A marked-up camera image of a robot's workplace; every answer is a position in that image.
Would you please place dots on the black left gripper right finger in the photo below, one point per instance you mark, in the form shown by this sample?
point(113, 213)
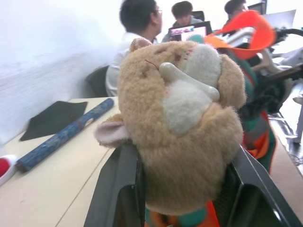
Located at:
point(255, 203)

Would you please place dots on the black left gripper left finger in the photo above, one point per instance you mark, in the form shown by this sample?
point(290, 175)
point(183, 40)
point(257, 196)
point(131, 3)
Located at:
point(113, 194)

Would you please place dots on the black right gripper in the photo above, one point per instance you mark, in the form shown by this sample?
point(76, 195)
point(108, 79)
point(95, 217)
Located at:
point(281, 35)

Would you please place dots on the tan plush animal toy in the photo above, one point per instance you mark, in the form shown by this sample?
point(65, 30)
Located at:
point(180, 113)

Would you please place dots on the person with dark hair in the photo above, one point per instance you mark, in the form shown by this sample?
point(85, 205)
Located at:
point(234, 8)

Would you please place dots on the blue rolled tube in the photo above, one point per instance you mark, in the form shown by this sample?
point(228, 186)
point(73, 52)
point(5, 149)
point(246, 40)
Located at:
point(64, 136)

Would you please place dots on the laptop with colourful screen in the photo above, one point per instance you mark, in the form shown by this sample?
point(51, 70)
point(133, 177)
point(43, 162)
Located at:
point(189, 30)

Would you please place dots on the black mat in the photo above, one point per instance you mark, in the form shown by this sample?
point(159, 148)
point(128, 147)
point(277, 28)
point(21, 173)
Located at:
point(52, 118)

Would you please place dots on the person in grey hoodie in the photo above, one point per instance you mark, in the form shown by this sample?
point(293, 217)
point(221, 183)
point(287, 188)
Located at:
point(183, 14)

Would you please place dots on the red and white object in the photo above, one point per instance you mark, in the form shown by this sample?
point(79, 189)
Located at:
point(6, 166)

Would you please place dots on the black office chair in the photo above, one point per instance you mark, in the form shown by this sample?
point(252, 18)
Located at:
point(98, 81)

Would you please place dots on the man in white shirt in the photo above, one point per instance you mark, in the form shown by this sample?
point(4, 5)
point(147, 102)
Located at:
point(139, 28)

